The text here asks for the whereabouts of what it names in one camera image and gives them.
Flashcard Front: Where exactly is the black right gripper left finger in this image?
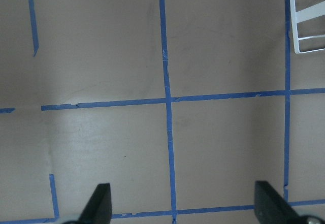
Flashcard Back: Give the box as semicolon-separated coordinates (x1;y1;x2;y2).
77;183;112;224

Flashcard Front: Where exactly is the white wire cup rack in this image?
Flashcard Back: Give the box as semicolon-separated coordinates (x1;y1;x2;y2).
289;0;324;54

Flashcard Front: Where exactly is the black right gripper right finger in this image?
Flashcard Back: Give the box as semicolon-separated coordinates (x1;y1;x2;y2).
254;181;300;224

